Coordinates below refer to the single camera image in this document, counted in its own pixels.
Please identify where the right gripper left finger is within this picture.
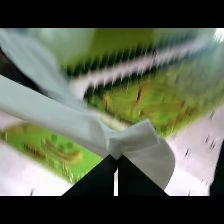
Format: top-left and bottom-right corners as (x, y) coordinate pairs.
(62, 154), (118, 197)

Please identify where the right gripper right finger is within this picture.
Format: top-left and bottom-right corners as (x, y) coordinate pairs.
(116, 154), (169, 197)

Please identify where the pale blue shirt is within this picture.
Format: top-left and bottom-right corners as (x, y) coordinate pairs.
(0, 28), (176, 191)

